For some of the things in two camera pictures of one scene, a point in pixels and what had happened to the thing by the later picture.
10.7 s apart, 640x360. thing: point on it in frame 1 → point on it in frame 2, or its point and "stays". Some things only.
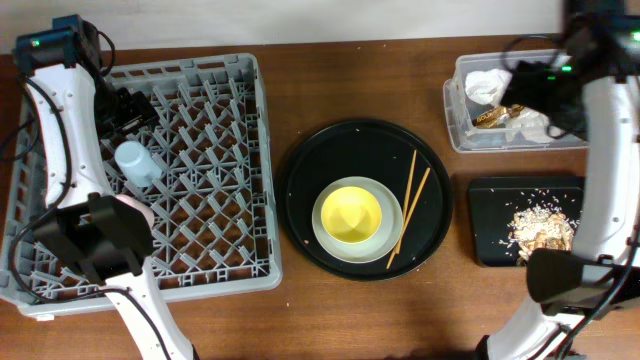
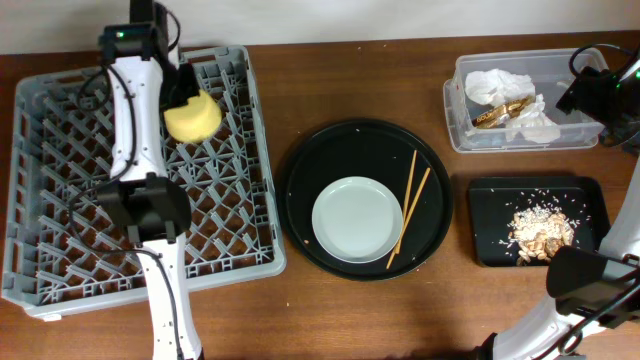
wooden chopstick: [406, 223] stays
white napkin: [486, 87] stays
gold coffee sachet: [489, 120] stays
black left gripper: [132, 116] → [181, 89]
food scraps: [539, 226] stays
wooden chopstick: [406, 207] stays
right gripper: [523, 87] → [575, 91]
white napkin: [531, 125] stays
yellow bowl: [351, 215] → [196, 122]
